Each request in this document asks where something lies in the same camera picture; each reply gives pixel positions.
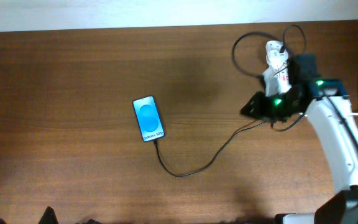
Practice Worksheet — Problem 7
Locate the white charger plug adapter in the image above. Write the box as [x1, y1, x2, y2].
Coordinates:
[266, 45, 288, 68]

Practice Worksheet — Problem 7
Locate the white power strip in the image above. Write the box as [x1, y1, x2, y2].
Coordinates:
[262, 40, 291, 96]

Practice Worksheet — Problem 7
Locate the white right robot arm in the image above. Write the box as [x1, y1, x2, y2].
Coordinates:
[241, 53, 358, 223]

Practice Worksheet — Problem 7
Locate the black charger cable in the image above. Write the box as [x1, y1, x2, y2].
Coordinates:
[152, 24, 307, 179]

